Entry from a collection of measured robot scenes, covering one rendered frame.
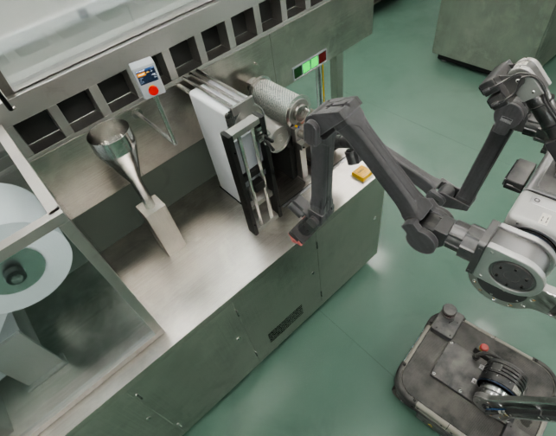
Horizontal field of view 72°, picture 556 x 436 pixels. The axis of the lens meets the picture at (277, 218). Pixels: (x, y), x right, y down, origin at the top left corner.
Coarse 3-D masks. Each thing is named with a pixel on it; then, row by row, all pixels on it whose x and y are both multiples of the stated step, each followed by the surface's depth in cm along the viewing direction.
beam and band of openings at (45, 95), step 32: (224, 0) 152; (256, 0) 161; (288, 0) 181; (320, 0) 186; (160, 32) 141; (192, 32) 150; (224, 32) 161; (256, 32) 170; (96, 64) 132; (128, 64) 140; (160, 64) 154; (192, 64) 161; (32, 96) 124; (64, 96) 131; (96, 96) 138; (128, 96) 151; (32, 128) 136; (64, 128) 136; (32, 160) 135
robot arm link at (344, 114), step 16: (352, 96) 89; (320, 112) 90; (336, 112) 86; (352, 112) 87; (320, 128) 93; (336, 128) 90; (352, 128) 87; (368, 128) 89; (352, 144) 91; (368, 144) 88; (384, 144) 90; (368, 160) 91; (384, 160) 89; (384, 176) 91; (400, 176) 90; (400, 192) 91; (416, 192) 92; (400, 208) 94; (416, 208) 91; (432, 208) 95; (416, 224) 91; (416, 240) 94; (432, 240) 90
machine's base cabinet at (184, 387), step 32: (352, 224) 199; (288, 256) 171; (320, 256) 193; (352, 256) 222; (256, 288) 166; (288, 288) 188; (320, 288) 216; (224, 320) 162; (256, 320) 182; (288, 320) 208; (192, 352) 158; (224, 352) 177; (256, 352) 201; (160, 384) 155; (192, 384) 173; (224, 384) 196; (128, 416) 151; (160, 416) 168; (192, 416) 190
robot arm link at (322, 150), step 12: (312, 120) 92; (312, 132) 93; (336, 132) 99; (312, 144) 96; (324, 144) 98; (312, 156) 104; (324, 156) 101; (312, 168) 108; (324, 168) 105; (312, 180) 112; (324, 180) 109; (312, 192) 116; (324, 192) 113; (312, 204) 120; (324, 204) 117; (324, 216) 121
